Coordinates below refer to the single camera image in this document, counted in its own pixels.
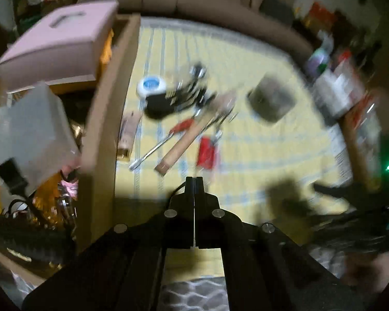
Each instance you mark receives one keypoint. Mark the purple egg-shaped container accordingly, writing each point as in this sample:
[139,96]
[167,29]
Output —
[317,60]

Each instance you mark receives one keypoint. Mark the cardboard box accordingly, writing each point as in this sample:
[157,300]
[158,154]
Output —
[107,120]

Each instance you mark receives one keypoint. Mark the translucent plastic box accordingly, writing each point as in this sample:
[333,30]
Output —
[35,129]

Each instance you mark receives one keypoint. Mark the wicker basket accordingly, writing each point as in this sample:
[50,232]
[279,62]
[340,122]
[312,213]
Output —
[359,149]

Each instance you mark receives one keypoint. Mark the brown sofa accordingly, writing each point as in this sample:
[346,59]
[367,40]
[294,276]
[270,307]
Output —
[194,3]

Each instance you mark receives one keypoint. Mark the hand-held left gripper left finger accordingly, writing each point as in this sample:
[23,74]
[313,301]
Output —
[189,201]

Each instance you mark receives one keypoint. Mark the white tissue box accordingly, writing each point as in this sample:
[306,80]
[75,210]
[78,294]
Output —
[330,94]

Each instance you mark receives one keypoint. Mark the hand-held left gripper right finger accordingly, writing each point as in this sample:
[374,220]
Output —
[199,201]

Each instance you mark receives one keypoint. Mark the pink box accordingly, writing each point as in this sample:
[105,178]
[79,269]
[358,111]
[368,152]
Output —
[58,39]

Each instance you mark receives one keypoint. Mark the white tape roll blue core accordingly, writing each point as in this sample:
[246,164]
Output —
[150,84]

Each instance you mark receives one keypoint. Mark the round clear jar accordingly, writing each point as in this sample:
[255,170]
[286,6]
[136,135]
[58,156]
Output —
[270,100]

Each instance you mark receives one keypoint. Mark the red packet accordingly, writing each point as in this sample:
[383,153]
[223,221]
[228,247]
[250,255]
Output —
[207,152]

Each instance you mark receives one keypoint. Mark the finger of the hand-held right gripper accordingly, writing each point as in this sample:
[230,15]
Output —
[334,191]

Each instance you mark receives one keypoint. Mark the black power adapter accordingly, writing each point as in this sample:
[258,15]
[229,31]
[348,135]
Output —
[11,175]

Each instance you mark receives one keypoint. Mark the person's right forearm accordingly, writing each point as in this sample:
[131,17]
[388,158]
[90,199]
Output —
[366,272]

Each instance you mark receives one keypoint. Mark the red gift box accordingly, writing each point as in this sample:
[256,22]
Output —
[321,13]

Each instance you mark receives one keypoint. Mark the beige cosmetic tube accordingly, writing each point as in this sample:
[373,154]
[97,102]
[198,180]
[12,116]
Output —
[128,129]

